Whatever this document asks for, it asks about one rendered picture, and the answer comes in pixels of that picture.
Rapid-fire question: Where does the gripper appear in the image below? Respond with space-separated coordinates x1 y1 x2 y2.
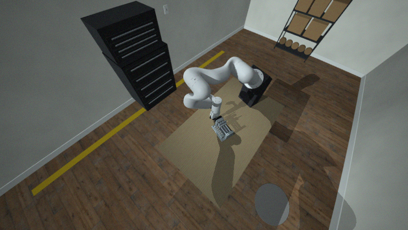
209 111 220 120

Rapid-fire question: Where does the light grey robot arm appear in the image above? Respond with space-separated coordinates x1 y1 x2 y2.
183 57 264 114

